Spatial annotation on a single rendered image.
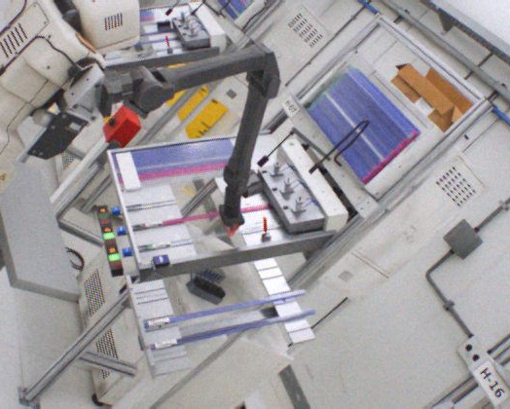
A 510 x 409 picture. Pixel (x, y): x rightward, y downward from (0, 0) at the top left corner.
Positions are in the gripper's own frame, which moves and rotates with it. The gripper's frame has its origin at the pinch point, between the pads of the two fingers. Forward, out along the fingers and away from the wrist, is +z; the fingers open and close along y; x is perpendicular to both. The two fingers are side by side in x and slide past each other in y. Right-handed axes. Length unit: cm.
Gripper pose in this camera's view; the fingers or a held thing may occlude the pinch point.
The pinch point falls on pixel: (230, 233)
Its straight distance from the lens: 212.3
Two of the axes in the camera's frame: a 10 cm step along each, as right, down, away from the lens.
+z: -0.8, 7.7, 6.4
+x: -9.4, 1.5, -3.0
